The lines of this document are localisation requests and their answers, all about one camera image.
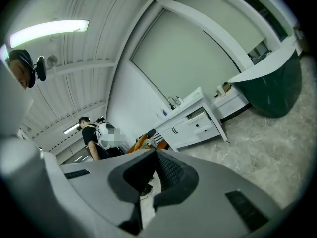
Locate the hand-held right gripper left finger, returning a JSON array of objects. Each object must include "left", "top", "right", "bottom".
[{"left": 108, "top": 149, "right": 159, "bottom": 236}]

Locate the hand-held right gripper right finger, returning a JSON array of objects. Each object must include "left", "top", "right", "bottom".
[{"left": 152, "top": 149, "right": 200, "bottom": 212}]

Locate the white vanity drawer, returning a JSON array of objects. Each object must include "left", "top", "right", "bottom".
[
  {"left": 193, "top": 126, "right": 222, "bottom": 141},
  {"left": 185, "top": 108, "right": 215, "bottom": 131}
]

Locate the orange chair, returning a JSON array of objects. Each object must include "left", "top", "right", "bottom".
[{"left": 127, "top": 132, "right": 171, "bottom": 154}]

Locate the white cabinet door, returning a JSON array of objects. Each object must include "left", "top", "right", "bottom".
[
  {"left": 158, "top": 127, "right": 176, "bottom": 150},
  {"left": 173, "top": 119, "right": 193, "bottom": 146}
]

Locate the black white striped blanket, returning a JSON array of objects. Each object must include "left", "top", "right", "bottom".
[{"left": 146, "top": 129, "right": 165, "bottom": 149}]

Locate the white vanity cabinet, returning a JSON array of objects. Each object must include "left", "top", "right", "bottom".
[{"left": 153, "top": 86, "right": 228, "bottom": 153}]

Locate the ceiling strip light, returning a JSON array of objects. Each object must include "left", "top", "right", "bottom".
[
  {"left": 63, "top": 123, "right": 80, "bottom": 135},
  {"left": 9, "top": 19, "right": 90, "bottom": 49}
]

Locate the white low side cabinet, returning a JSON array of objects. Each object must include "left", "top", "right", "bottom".
[{"left": 213, "top": 85, "right": 251, "bottom": 123}]

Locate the dark green white bathtub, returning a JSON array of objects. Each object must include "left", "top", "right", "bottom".
[{"left": 227, "top": 46, "right": 303, "bottom": 119}]

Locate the round ceiling fixture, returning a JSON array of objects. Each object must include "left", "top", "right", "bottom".
[{"left": 46, "top": 55, "right": 58, "bottom": 68}]

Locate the person's head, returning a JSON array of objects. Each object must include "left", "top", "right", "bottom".
[{"left": 8, "top": 49, "right": 37, "bottom": 89}]

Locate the black head-mounted camera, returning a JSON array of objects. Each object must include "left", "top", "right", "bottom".
[{"left": 36, "top": 55, "right": 47, "bottom": 82}]

